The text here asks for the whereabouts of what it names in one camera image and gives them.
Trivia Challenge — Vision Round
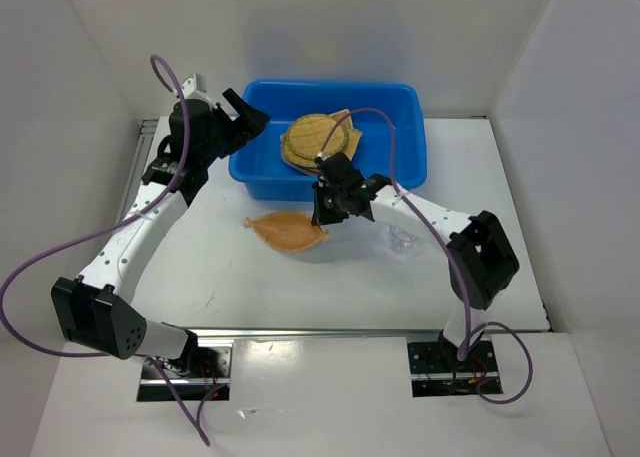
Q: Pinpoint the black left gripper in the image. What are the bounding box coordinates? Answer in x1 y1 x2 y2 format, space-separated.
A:
199 88 269 165

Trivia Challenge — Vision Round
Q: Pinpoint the orange fish-shaped woven dish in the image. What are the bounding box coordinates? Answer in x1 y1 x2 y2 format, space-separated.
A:
243 210 329 252

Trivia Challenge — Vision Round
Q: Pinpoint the round green-rimmed bamboo plate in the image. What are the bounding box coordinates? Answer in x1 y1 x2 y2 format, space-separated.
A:
283 114 349 160

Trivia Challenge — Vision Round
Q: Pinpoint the fan-shaped bamboo tray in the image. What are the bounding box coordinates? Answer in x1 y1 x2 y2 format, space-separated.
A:
330 109 363 160

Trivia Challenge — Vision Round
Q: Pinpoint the orange square woven plate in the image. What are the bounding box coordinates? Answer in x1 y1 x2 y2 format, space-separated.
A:
283 155 319 176

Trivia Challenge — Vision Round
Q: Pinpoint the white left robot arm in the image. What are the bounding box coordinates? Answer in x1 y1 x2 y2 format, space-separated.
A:
51 89 270 377

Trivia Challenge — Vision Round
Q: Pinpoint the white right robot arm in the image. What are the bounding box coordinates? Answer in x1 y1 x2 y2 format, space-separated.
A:
312 153 520 370

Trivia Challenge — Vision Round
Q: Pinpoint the blue plastic bin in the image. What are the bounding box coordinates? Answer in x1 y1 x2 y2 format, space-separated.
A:
228 80 427 202

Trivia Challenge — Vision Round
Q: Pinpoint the clear plastic cup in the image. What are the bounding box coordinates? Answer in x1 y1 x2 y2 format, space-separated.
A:
389 225 420 255

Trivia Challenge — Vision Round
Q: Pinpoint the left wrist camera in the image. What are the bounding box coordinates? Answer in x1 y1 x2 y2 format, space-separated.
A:
181 73 206 100

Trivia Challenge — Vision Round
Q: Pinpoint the aluminium front rail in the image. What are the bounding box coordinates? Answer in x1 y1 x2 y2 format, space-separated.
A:
184 326 551 340

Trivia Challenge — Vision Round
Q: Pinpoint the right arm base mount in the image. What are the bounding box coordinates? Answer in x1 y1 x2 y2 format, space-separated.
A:
407 340 503 398

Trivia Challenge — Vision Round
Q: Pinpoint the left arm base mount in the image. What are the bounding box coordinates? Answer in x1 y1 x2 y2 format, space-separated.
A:
136 341 233 402

